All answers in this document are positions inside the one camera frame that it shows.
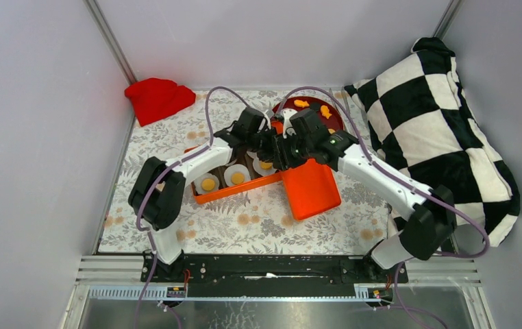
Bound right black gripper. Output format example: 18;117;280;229
271;130;313;172

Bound dark red round plate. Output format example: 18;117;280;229
270;96;345;139

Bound orange cookie tin box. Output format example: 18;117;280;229
190;149;282;204

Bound orange tin lid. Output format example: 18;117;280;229
273;158;341;221

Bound metal serving tongs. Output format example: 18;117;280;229
328;88;351;119

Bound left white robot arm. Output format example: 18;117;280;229
128;108;277;282

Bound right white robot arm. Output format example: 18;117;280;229
273;108;457;282

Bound black sandwich cookie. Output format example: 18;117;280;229
310;103;321;113

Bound white paper cupcake liner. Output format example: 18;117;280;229
252;158;277;178
193;173;221;195
223;164;251;187

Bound red knit beanie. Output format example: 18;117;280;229
124;77;196;127

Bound black white checkered blanket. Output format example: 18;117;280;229
345;37;521;247

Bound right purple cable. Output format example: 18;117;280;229
274;86;492;329

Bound purple cable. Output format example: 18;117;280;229
133;86;255;329
274;86;492;329

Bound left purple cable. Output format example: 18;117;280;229
133;86;255;329

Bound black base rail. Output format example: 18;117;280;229
140;252;408;297

